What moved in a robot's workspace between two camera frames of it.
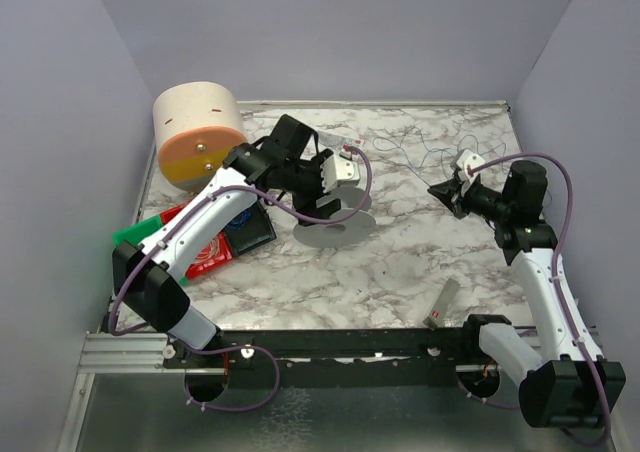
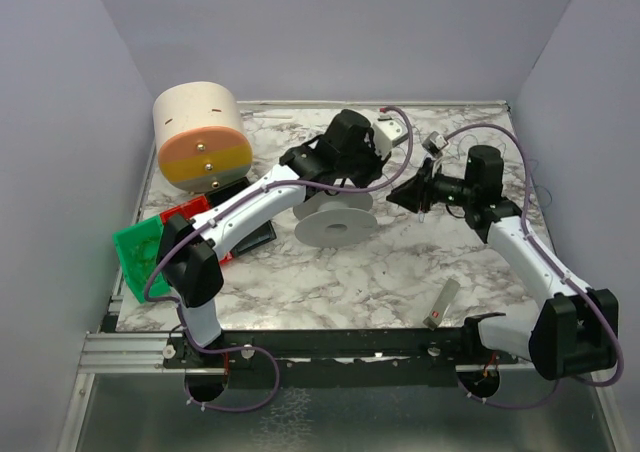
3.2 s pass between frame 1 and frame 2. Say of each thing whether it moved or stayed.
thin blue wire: moved
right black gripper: moved
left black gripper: moved
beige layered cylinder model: stayed
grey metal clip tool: stayed
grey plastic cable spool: stayed
